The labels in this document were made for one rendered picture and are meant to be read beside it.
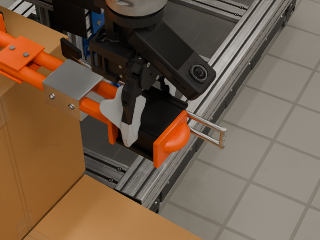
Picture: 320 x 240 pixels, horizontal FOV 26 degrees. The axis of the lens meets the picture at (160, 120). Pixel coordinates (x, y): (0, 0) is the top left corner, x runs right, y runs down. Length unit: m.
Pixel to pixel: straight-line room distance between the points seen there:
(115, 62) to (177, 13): 1.67
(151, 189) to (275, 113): 0.69
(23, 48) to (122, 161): 1.02
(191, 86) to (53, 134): 0.61
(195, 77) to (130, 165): 1.21
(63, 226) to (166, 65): 0.74
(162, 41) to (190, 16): 1.68
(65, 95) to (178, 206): 1.25
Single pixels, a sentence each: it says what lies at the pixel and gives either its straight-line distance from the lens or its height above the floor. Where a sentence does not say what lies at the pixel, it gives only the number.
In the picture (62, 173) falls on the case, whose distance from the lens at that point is 1.51.
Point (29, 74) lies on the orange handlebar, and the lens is 1.04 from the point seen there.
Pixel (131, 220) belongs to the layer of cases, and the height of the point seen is 0.54.
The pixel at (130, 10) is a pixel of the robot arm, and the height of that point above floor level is 1.29.
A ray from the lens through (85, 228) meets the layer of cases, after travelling 1.50.
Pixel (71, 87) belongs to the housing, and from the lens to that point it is 1.00.
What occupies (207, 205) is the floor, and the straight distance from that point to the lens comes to 2.20.
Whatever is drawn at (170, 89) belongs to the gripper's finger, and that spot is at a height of 1.11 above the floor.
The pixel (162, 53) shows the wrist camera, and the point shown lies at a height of 1.23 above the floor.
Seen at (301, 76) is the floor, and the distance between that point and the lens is 2.64.
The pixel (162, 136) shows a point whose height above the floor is 1.10.
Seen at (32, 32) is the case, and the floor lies 0.94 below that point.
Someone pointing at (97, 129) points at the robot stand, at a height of 0.21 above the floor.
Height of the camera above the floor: 1.78
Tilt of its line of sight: 47 degrees down
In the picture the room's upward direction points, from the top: straight up
